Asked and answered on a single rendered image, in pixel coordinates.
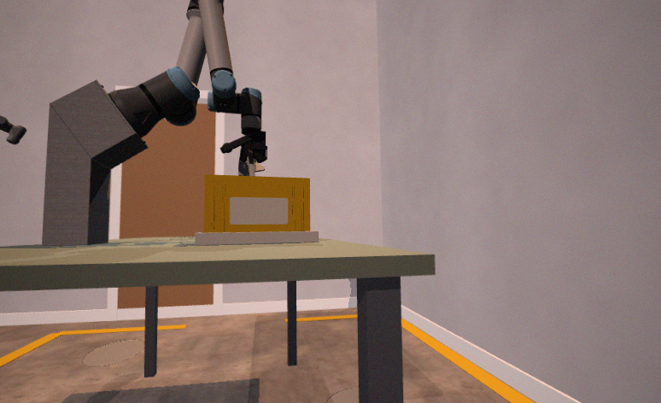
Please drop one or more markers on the orange divided crate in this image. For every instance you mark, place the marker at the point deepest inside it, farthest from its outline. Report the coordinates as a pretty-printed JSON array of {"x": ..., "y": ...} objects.
[{"x": 256, "y": 204}]

